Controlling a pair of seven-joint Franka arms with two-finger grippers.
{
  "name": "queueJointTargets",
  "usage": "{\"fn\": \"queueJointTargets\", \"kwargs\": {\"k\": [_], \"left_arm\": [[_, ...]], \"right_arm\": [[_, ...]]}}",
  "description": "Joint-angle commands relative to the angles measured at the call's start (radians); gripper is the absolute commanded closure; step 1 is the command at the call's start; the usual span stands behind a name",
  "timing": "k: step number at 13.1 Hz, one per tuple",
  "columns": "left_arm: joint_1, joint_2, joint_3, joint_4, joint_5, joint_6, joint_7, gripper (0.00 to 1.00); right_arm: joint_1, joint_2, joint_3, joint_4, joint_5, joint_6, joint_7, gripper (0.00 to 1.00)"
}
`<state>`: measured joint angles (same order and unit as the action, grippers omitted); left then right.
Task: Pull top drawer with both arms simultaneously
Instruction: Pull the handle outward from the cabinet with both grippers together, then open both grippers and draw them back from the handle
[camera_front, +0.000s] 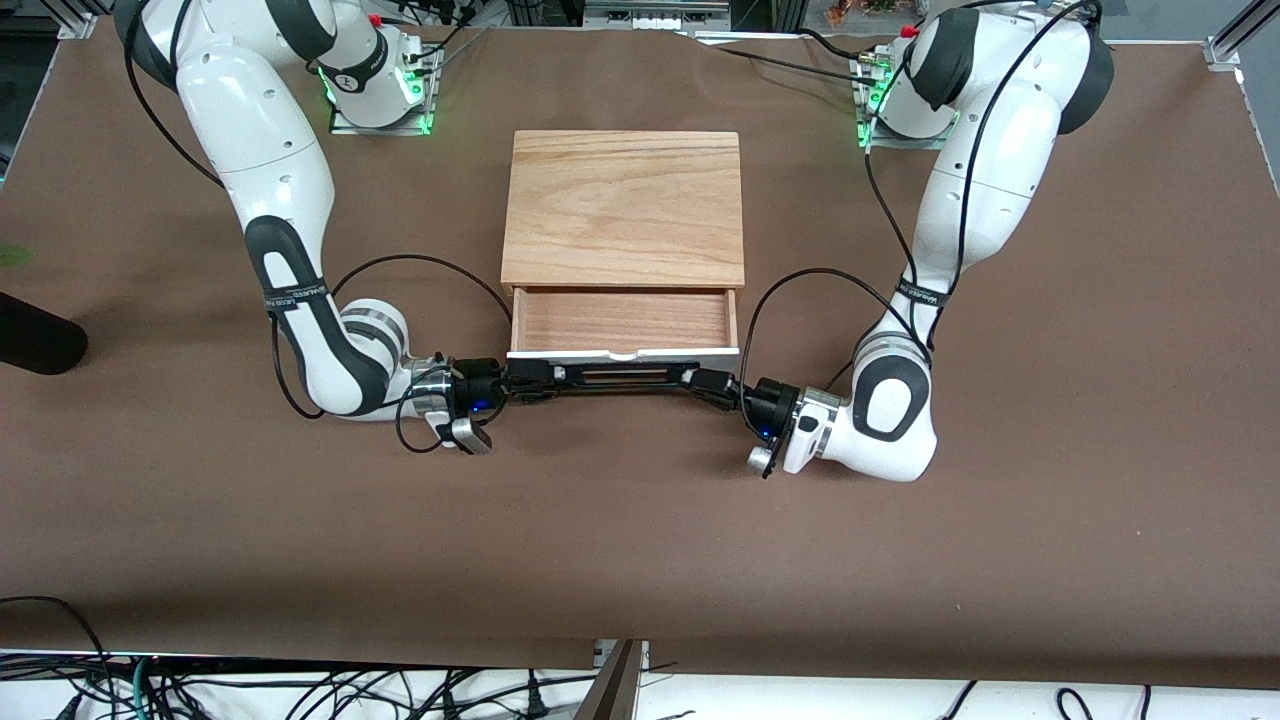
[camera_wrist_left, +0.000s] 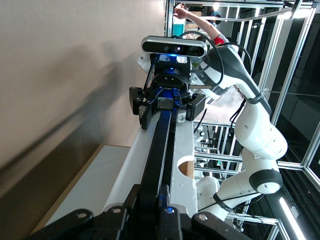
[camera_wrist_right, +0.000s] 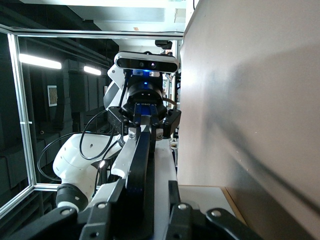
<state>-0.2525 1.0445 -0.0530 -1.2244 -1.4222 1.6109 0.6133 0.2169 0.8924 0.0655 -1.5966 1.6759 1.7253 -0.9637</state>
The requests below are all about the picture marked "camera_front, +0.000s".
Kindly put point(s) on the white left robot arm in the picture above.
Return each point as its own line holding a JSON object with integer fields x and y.
{"x": 980, "y": 200}

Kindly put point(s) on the grey device box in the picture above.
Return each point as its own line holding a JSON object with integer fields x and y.
{"x": 655, "y": 14}

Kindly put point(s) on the aluminium profile post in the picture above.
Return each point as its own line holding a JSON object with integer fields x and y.
{"x": 612, "y": 685}

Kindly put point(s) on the wooden drawer cabinet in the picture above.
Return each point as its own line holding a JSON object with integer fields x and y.
{"x": 625, "y": 210}

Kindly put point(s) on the black cylinder object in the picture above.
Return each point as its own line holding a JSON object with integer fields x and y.
{"x": 40, "y": 337}

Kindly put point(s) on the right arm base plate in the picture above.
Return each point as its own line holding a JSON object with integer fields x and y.
{"x": 385, "y": 127}

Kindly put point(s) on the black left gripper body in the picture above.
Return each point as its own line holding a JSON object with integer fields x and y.
{"x": 772, "y": 402}

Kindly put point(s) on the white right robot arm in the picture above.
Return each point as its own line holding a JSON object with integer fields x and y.
{"x": 290, "y": 150}

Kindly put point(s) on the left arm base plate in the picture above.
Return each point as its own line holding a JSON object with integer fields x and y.
{"x": 868, "y": 137}

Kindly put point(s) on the aluminium corner bracket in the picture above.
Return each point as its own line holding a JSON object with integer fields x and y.
{"x": 78, "y": 27}
{"x": 1235, "y": 35}

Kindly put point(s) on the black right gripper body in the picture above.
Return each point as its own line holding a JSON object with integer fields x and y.
{"x": 477, "y": 385}

